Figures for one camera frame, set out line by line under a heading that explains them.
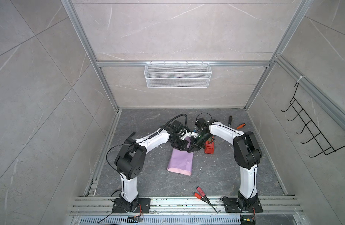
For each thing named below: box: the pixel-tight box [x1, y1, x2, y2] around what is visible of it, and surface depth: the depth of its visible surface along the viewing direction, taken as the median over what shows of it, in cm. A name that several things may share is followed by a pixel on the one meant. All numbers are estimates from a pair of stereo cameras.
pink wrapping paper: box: [166, 135, 195, 176], surface depth 85 cm
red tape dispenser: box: [204, 136, 215, 155], surface depth 94 cm
